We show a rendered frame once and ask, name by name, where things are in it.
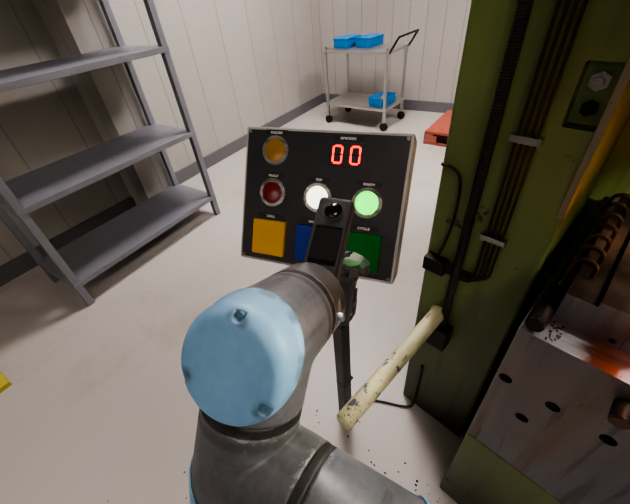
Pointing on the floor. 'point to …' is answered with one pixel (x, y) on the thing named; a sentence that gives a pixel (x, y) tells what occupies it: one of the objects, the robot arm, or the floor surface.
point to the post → (342, 364)
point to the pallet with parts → (438, 130)
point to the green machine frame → (567, 147)
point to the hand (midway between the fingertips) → (351, 254)
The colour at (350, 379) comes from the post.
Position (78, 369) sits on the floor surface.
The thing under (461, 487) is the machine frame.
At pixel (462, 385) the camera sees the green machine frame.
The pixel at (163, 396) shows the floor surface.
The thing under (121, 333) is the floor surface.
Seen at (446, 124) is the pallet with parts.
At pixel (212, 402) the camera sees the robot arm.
